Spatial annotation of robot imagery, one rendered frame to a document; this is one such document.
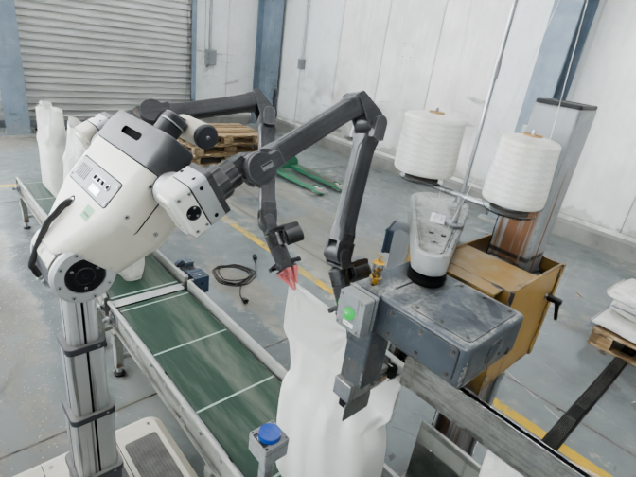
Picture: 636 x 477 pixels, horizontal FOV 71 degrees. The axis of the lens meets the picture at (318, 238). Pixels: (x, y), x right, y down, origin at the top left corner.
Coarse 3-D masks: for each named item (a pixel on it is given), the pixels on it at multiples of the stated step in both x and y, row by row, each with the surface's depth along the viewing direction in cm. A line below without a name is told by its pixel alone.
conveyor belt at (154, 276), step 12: (36, 192) 367; (48, 192) 370; (48, 204) 348; (156, 264) 285; (120, 276) 266; (144, 276) 270; (156, 276) 272; (168, 276) 274; (120, 288) 255; (132, 288) 257; (144, 288) 259; (156, 288) 261; (144, 300) 255
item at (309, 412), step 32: (288, 320) 154; (320, 320) 140; (320, 352) 143; (288, 384) 146; (320, 384) 139; (384, 384) 124; (288, 416) 148; (320, 416) 135; (352, 416) 130; (384, 416) 127; (288, 448) 151; (320, 448) 136; (352, 448) 127; (384, 448) 133
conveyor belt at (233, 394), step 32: (128, 320) 230; (160, 320) 233; (192, 320) 237; (160, 352) 211; (192, 352) 214; (224, 352) 217; (192, 384) 195; (224, 384) 197; (256, 384) 200; (224, 416) 181; (256, 416) 183; (224, 448) 167
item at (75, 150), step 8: (72, 120) 317; (72, 128) 299; (72, 136) 300; (72, 144) 301; (80, 144) 292; (64, 152) 311; (72, 152) 301; (80, 152) 294; (64, 160) 311; (72, 160) 301; (64, 168) 311; (64, 176) 312
